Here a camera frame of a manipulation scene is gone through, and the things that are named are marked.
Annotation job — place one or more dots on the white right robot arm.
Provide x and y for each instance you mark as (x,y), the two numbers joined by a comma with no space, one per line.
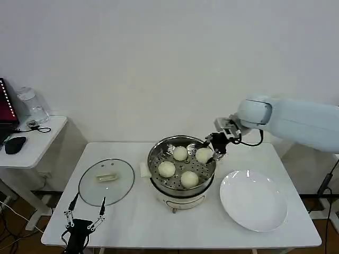
(296,121)

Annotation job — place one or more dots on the clear glass jug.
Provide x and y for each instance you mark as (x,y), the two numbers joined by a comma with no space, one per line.
(34,108)

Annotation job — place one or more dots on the white round plate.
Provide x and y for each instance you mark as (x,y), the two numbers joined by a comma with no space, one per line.
(253,201)

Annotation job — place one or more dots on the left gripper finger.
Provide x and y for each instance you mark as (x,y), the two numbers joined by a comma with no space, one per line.
(102,209)
(71,209)

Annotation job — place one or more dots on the round glass lid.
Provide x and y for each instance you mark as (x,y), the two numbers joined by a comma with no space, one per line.
(106,185)

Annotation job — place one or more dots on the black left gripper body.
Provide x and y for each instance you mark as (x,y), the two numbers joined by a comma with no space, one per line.
(78,232)

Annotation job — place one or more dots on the white steamed bun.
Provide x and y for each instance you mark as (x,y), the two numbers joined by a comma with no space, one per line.
(180,153)
(167,169)
(204,155)
(189,180)

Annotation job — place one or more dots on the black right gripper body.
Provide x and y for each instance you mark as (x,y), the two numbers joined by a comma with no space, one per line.
(219,141)

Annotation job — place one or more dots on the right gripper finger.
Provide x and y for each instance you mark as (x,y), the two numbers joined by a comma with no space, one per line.
(208,140)
(218,156)

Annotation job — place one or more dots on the small white side table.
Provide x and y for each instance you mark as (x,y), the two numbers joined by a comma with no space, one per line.
(34,150)

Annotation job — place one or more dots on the black computer mouse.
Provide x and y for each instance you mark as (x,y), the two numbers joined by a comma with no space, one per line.
(15,145)

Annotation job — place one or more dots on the steel steamer on white base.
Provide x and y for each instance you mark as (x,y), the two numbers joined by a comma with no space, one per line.
(180,197)

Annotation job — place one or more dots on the black laptop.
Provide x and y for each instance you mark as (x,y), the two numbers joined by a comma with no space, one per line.
(6,111)

